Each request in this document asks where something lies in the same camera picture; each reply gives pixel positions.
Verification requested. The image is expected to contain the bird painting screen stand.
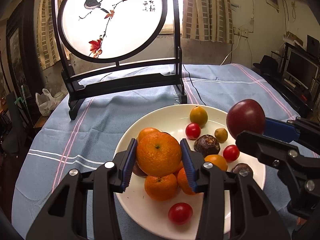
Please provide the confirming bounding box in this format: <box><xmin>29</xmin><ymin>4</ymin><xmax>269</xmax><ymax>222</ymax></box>
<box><xmin>52</xmin><ymin>0</ymin><xmax>187</xmax><ymax>120</ymax></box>

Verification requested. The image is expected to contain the dark purple plum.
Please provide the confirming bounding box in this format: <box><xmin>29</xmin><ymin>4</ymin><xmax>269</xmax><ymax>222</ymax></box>
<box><xmin>226</xmin><ymin>99</ymin><xmax>266</xmax><ymax>139</ymax></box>

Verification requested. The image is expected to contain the brown wrinkled date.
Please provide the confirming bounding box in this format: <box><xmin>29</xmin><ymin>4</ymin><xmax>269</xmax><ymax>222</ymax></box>
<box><xmin>231</xmin><ymin>163</ymin><xmax>254</xmax><ymax>176</ymax></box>

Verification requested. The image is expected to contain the large orange mandarin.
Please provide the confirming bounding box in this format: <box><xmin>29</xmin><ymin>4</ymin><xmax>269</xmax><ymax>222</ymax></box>
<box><xmin>144</xmin><ymin>173</ymin><xmax>178</xmax><ymax>202</ymax></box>

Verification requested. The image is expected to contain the right checkered curtain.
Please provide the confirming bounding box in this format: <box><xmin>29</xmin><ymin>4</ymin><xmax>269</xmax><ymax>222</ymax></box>
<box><xmin>182</xmin><ymin>0</ymin><xmax>233</xmax><ymax>44</ymax></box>

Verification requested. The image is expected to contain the person right hand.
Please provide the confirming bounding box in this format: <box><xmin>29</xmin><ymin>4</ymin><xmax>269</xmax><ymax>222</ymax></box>
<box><xmin>297</xmin><ymin>217</ymin><xmax>307</xmax><ymax>226</ymax></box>

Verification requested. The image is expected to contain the big orange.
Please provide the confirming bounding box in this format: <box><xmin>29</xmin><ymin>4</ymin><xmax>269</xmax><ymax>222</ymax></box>
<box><xmin>136</xmin><ymin>132</ymin><xmax>182</xmax><ymax>177</ymax></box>

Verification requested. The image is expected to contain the brown water chestnut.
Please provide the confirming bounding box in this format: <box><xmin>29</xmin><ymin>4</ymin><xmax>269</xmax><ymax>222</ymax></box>
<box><xmin>194</xmin><ymin>134</ymin><xmax>220</xmax><ymax>158</ymax></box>

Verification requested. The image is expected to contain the white ceramic plate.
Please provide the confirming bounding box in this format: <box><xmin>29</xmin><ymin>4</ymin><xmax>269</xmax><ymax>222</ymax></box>
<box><xmin>114</xmin><ymin>104</ymin><xmax>266</xmax><ymax>239</ymax></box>

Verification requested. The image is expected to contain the dark framed painting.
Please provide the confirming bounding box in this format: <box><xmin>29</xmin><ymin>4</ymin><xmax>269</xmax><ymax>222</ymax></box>
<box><xmin>6</xmin><ymin>0</ymin><xmax>44</xmax><ymax>100</ymax></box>

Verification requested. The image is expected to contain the blue striped tablecloth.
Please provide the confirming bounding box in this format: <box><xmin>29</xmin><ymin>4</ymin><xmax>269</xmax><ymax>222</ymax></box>
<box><xmin>11</xmin><ymin>63</ymin><xmax>298</xmax><ymax>237</ymax></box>

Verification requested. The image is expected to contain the red cherry tomato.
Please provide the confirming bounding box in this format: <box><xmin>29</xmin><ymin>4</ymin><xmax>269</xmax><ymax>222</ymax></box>
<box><xmin>168</xmin><ymin>203</ymin><xmax>193</xmax><ymax>225</ymax></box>
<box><xmin>185</xmin><ymin>123</ymin><xmax>201</xmax><ymax>140</ymax></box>

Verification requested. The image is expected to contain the checkered curtain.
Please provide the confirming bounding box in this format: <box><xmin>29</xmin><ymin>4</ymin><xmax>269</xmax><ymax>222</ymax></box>
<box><xmin>182</xmin><ymin>0</ymin><xmax>233</xmax><ymax>44</ymax></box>
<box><xmin>36</xmin><ymin>0</ymin><xmax>60</xmax><ymax>70</ymax></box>

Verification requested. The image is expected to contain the computer monitor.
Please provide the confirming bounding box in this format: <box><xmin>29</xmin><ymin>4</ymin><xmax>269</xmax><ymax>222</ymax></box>
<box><xmin>284</xmin><ymin>48</ymin><xmax>319</xmax><ymax>90</ymax></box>

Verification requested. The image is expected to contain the small orange kumquat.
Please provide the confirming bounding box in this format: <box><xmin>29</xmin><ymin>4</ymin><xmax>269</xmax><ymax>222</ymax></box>
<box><xmin>137</xmin><ymin>127</ymin><xmax>159</xmax><ymax>142</ymax></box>

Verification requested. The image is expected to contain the left checkered curtain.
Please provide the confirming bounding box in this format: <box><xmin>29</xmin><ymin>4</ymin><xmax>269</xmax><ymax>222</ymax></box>
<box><xmin>36</xmin><ymin>0</ymin><xmax>60</xmax><ymax>70</ymax></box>

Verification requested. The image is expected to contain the white plastic bag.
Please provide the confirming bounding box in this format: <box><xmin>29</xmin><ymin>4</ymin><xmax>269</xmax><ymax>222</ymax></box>
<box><xmin>35</xmin><ymin>88</ymin><xmax>65</xmax><ymax>116</ymax></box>

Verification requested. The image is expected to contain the orange cherry tomato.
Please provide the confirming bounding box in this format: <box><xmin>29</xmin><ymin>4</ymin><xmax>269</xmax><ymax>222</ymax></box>
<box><xmin>204</xmin><ymin>154</ymin><xmax>228</xmax><ymax>171</ymax></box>

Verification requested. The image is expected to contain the black power cable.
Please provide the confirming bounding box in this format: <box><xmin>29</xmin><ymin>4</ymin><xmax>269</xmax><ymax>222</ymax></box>
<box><xmin>182</xmin><ymin>64</ymin><xmax>207</xmax><ymax>106</ymax></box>

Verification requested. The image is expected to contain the yellow green small fruit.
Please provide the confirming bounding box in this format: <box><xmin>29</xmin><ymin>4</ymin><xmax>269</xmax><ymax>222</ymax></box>
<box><xmin>189</xmin><ymin>106</ymin><xmax>208</xmax><ymax>127</ymax></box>

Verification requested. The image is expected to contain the black hat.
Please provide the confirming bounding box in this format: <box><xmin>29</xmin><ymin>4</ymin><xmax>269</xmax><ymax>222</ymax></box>
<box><xmin>253</xmin><ymin>55</ymin><xmax>278</xmax><ymax>75</ymax></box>

